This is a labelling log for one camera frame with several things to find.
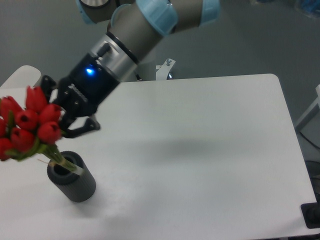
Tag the white chair armrest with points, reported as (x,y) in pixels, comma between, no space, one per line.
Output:
(24,76)

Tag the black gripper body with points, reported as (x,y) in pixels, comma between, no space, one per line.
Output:
(85,88)

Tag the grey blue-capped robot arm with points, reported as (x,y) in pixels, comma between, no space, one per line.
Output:
(136,27)

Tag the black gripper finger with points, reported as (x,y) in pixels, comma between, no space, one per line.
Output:
(77,127)
(48,85)

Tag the red tulip bouquet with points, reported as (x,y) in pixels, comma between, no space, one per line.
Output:
(33,129)

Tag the dark grey ribbed vase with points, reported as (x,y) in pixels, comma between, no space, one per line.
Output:
(77,188)

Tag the white frame at right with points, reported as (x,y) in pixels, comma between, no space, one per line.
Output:
(309,113)

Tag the black clamp at table edge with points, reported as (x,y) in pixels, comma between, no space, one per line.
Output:
(311,215)

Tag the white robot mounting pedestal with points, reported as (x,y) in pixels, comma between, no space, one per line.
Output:
(148,70)

